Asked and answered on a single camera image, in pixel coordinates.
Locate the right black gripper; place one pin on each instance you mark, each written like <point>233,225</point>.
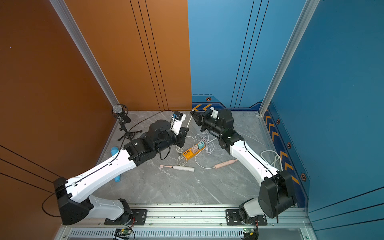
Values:
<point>200,120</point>

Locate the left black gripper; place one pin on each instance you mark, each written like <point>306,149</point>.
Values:
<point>181,136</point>

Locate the teal charger adapter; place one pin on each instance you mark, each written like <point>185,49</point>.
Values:
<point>201,145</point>

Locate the orange power strip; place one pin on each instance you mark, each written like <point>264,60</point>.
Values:
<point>188,155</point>

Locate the white electric toothbrush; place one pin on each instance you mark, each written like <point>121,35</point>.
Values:
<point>179,168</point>

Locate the pink electric toothbrush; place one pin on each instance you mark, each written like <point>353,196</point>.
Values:
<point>224,164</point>

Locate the pink charger adapter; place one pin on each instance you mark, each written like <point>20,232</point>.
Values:
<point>194,149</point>

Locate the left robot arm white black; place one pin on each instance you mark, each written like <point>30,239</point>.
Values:
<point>75,197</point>

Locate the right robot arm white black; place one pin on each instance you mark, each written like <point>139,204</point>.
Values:
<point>277,191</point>

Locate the black microphone on tripod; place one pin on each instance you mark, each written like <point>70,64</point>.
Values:
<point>120,112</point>

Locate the left green circuit board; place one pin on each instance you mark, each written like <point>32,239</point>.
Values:
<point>123,234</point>

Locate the green circuit board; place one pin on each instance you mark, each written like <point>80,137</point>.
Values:
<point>251,234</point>
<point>123,234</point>

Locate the right green circuit board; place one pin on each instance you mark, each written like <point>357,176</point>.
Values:
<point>251,234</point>

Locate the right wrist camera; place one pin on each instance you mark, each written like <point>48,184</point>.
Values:
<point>214,113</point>

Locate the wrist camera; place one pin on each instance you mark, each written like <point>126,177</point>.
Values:
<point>214,113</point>
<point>176,121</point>

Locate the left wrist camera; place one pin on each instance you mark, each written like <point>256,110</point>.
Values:
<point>176,121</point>

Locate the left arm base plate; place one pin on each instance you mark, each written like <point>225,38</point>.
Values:
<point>134,217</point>

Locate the aluminium rail frame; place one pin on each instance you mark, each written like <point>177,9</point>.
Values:
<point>193,222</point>

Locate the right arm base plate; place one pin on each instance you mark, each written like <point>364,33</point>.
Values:
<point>233,218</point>

